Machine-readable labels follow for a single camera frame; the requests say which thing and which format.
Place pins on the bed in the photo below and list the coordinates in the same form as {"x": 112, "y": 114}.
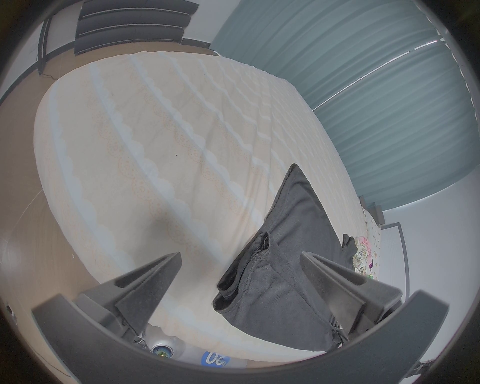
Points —
{"x": 168, "y": 150}

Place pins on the pink garment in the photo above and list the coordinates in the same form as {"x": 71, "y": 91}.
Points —
{"x": 369, "y": 245}

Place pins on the dark grey chest of drawers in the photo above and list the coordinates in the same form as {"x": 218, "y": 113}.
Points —
{"x": 131, "y": 26}

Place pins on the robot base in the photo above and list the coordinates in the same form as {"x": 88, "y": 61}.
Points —
{"x": 187, "y": 352}

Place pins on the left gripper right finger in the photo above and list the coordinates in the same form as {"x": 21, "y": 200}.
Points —
{"x": 348, "y": 292}

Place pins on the grey bedside table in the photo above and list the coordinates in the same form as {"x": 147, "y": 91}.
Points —
{"x": 371, "y": 208}

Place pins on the white printed pillow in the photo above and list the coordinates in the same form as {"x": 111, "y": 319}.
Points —
{"x": 373, "y": 228}

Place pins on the blue-green curtain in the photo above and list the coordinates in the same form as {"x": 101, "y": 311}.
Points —
{"x": 405, "y": 131}
{"x": 300, "y": 37}

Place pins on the black trousers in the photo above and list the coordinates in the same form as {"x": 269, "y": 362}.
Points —
{"x": 285, "y": 240}

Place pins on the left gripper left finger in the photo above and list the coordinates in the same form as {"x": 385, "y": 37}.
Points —
{"x": 146, "y": 292}

